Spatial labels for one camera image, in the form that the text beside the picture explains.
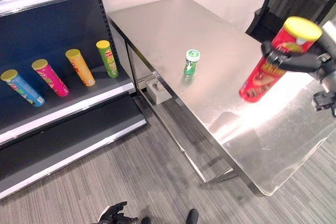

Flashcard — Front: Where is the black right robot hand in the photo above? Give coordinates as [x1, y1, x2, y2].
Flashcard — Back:
[260, 40, 323, 73]

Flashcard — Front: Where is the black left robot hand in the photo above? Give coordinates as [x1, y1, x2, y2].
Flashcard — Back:
[91, 201, 139, 224]

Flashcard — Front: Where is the red chips can yellow lid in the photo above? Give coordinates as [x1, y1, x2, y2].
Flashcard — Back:
[238, 16, 323, 103]

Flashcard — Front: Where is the black mesh office chair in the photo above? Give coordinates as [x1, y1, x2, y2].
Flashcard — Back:
[245, 0, 336, 43]

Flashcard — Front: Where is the stainless steel table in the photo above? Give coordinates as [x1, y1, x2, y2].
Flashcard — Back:
[107, 0, 336, 197]

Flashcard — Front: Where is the small green chips can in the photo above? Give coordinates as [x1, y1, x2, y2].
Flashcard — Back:
[183, 49, 202, 78]

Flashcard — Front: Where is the dark store shelf unit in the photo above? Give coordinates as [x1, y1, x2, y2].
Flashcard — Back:
[0, 0, 148, 200]

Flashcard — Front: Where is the grey floor socket box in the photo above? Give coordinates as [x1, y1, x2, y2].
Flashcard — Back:
[146, 79, 170, 105]

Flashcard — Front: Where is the orange chips can yellow lid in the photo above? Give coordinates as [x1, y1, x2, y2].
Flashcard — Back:
[65, 48, 96, 88]

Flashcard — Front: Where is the pink chips can yellow lid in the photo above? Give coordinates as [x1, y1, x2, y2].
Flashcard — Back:
[31, 58, 70, 97]

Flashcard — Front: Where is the green chips can yellow lid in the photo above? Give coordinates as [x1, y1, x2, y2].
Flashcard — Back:
[96, 40, 120, 79]

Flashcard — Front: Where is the blue chips can yellow lid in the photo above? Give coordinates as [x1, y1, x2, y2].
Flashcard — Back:
[0, 69, 46, 108]

